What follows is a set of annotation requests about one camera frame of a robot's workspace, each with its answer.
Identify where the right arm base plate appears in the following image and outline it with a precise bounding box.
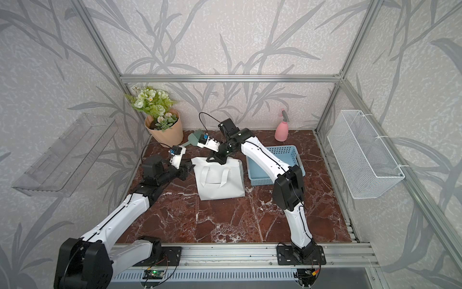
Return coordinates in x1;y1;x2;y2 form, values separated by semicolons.
276;243;327;266

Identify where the pink spray bottle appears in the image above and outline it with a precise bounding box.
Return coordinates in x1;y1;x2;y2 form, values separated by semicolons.
274;110;289;142

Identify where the peach flower pot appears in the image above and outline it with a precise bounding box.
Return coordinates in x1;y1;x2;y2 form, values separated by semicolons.
144;109;184;147

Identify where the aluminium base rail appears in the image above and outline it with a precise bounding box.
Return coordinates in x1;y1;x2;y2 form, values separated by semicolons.
108;243;380;270

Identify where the blue plastic basket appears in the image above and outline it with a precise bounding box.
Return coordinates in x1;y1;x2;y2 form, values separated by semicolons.
246;145;306;187

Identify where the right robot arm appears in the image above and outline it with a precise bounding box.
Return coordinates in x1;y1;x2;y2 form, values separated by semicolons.
207;119;317;261

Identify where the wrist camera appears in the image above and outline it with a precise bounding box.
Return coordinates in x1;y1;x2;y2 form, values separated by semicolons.
197;134;221;152
169;145;186;169

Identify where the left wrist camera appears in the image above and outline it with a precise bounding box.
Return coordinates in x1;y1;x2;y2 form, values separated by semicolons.
169;145;186;169

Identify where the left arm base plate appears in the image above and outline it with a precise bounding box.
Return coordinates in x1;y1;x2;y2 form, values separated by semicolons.
141;246;182;267

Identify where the left green circuit board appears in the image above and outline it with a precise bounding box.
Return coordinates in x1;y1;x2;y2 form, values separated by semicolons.
142;269;166;280

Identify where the green white artificial plant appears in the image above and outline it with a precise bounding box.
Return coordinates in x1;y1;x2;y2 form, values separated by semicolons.
125;86;179;131

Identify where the aluminium frame crossbar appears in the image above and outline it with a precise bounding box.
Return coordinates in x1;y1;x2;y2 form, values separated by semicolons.
119;75;340;83

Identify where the clear plastic wall shelf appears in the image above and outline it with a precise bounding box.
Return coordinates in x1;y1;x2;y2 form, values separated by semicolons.
12;113;118;197

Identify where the right circuit board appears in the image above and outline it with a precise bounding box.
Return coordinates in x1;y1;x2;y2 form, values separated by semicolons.
294;269;321;287

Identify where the white insulated delivery bag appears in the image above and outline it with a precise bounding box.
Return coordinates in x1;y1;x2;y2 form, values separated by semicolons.
191;157;245;201

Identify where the white wire mesh basket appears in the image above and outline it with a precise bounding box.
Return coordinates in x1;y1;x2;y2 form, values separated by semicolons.
327;110;405;199

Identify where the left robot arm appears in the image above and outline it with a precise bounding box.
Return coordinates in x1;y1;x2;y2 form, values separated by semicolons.
54;155;194;289

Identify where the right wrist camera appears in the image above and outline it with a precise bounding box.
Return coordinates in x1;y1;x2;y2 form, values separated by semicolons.
197;134;221;152

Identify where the green hand brush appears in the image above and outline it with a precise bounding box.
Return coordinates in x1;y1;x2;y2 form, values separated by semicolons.
181;130;204;147

